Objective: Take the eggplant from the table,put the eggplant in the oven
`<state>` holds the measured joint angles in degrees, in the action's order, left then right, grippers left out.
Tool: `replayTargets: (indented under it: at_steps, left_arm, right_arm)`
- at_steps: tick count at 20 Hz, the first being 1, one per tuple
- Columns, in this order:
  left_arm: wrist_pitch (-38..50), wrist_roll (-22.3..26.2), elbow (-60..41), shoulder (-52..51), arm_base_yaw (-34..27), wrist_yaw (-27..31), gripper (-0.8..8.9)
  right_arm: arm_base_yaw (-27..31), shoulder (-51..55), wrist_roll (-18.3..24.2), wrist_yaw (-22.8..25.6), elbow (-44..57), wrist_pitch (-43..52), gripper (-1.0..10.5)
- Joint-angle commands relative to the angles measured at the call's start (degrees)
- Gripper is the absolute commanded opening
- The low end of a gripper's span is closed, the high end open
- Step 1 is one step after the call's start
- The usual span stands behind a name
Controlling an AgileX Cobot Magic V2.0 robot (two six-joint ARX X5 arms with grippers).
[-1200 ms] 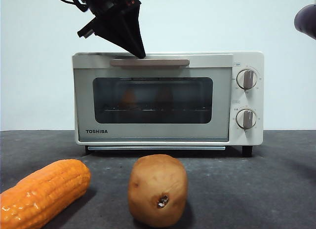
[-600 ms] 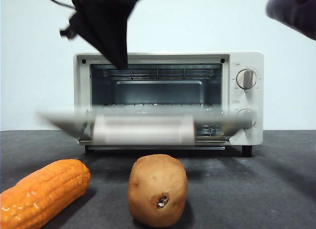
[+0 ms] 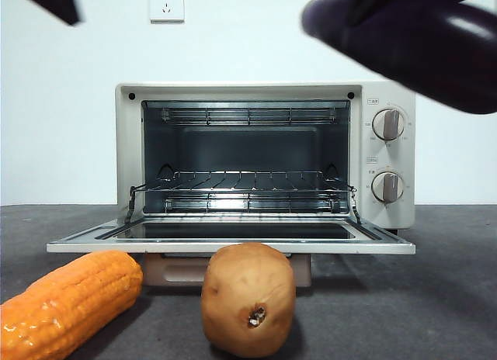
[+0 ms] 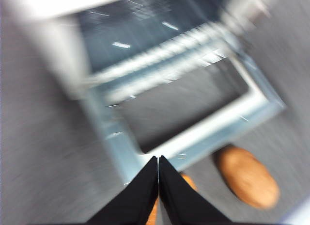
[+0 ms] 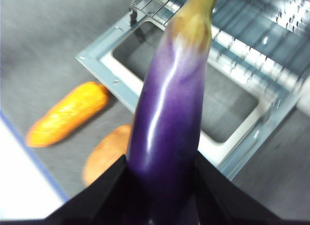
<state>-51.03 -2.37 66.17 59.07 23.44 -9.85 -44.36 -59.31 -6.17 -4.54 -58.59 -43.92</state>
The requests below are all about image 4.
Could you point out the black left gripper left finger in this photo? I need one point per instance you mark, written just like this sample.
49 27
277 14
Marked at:
130 200

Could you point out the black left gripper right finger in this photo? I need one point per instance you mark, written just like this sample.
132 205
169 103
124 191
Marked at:
184 200

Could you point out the cream Toshiba toaster oven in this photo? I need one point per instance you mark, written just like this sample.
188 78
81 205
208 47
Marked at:
46 40

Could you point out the orange corn cob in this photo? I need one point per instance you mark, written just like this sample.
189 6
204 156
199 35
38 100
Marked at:
190 182

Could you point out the brown potato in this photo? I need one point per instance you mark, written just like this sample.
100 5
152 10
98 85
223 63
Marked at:
249 179

